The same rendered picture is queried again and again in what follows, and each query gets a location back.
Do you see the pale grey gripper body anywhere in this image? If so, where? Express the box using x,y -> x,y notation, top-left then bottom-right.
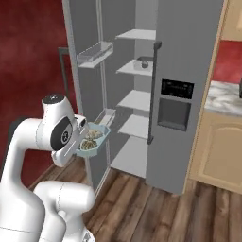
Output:
51,123 -> 92,168

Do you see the light blue tupperware container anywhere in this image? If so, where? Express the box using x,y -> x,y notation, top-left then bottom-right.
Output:
75,122 -> 112,159

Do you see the clear fridge door bin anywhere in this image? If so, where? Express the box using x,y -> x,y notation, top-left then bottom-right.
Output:
94,108 -> 116,128
77,41 -> 114,69

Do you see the white fridge shelf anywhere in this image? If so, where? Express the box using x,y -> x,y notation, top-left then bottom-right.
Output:
115,89 -> 152,112
117,113 -> 150,141
115,59 -> 155,78
114,28 -> 157,42

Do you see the grey fridge cabinet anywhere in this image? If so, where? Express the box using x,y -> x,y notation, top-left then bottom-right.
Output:
95,0 -> 159,181

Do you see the clear tupperware container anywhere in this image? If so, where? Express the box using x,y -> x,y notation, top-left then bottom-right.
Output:
134,56 -> 156,71

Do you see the grey fridge door with dispenser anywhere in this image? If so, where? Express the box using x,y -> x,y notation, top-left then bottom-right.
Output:
145,0 -> 227,196

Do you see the beige dumpling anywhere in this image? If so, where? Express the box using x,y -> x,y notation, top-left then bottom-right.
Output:
85,129 -> 105,141
79,138 -> 97,151

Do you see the beige base cupboard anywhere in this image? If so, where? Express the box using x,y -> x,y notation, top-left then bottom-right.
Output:
188,109 -> 242,195

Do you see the dark fridge door handle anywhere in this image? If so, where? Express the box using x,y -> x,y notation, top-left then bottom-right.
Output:
58,46 -> 77,99
147,41 -> 163,145

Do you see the beige wall cupboard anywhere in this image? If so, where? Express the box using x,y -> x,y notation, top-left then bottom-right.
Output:
219,0 -> 242,43

